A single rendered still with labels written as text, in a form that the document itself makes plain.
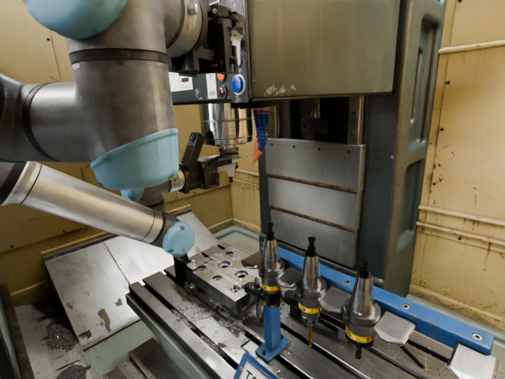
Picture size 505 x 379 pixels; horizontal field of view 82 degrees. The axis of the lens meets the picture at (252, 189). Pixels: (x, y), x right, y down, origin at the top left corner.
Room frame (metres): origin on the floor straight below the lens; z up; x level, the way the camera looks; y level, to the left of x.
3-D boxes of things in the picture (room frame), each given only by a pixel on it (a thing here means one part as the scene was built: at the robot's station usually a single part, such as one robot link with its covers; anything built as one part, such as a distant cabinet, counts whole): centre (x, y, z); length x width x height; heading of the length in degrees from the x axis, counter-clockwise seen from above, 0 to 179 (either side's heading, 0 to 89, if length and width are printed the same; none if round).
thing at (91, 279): (1.40, 0.53, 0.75); 0.89 x 0.67 x 0.26; 134
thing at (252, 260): (0.64, 0.00, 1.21); 0.07 x 0.05 x 0.01; 134
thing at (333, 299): (0.48, -0.15, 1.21); 0.07 x 0.05 x 0.01; 134
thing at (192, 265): (1.01, 0.28, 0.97); 0.13 x 0.03 x 0.15; 44
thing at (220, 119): (0.92, 0.07, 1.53); 0.16 x 0.16 x 0.12
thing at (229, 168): (0.89, 0.06, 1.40); 0.09 x 0.03 x 0.06; 120
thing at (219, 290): (0.96, 0.09, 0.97); 0.29 x 0.23 x 0.05; 44
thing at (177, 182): (0.78, 0.22, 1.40); 0.08 x 0.05 x 0.08; 44
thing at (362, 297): (0.44, -0.19, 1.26); 0.04 x 0.04 x 0.07
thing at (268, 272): (0.60, -0.04, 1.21); 0.06 x 0.06 x 0.03
